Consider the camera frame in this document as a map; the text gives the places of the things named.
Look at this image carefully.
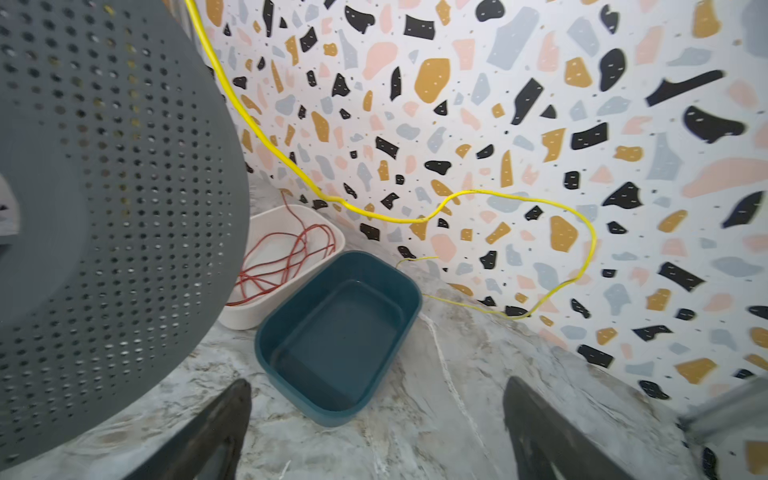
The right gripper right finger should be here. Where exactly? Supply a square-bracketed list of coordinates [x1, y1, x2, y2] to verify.
[503, 377, 631, 479]

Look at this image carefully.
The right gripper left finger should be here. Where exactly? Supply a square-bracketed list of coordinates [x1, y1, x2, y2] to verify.
[127, 379, 252, 479]

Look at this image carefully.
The yellow cable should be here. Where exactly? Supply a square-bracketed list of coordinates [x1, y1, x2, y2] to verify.
[182, 0, 599, 322]

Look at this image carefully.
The grey cable spool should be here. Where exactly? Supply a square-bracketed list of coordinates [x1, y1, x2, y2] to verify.
[1, 1, 249, 469]

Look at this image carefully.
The teal plastic bin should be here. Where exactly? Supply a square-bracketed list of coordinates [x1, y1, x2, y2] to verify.
[255, 251, 422, 428]

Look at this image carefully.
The white plastic bin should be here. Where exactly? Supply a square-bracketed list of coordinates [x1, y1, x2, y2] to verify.
[218, 204, 346, 331]

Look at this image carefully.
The right aluminium corner post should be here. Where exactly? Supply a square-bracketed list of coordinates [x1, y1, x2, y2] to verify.
[678, 375, 767, 444]

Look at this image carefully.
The red cable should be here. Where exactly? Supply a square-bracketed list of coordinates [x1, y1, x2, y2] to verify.
[226, 190, 338, 307]

